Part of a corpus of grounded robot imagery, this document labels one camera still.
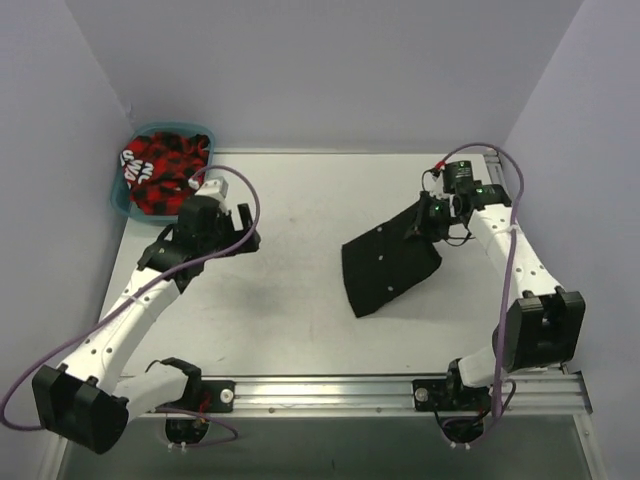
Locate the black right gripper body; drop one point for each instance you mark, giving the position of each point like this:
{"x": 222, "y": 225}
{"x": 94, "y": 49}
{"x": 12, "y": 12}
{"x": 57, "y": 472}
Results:
{"x": 426, "y": 215}

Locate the black long sleeve shirt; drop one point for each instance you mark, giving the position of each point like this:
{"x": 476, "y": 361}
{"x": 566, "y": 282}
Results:
{"x": 385, "y": 262}

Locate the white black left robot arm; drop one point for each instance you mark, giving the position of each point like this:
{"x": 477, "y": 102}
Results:
{"x": 84, "y": 399}

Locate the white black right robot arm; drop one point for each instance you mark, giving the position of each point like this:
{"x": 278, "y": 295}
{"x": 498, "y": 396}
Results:
{"x": 479, "y": 369}

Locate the red black plaid shirt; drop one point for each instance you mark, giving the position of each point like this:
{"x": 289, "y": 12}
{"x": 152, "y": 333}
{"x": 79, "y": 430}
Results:
{"x": 157, "y": 168}

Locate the teal plastic basket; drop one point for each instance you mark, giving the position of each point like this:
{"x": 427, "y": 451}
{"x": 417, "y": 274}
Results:
{"x": 119, "y": 193}

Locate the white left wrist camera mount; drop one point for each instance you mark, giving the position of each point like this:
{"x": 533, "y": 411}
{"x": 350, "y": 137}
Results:
{"x": 216, "y": 188}

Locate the aluminium right side rail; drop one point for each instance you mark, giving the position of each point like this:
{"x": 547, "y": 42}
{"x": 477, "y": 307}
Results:
{"x": 539, "y": 320}

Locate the aluminium rail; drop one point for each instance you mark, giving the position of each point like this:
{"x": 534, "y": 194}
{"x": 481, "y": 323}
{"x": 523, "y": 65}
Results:
{"x": 550, "y": 392}
{"x": 539, "y": 320}

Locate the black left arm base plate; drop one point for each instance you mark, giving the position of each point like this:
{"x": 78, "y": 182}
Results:
{"x": 211, "y": 396}

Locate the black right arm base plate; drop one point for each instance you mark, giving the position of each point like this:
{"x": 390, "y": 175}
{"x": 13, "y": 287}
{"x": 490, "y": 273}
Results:
{"x": 430, "y": 395}

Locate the aluminium front rail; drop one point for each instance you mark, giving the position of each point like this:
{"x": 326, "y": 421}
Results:
{"x": 550, "y": 392}

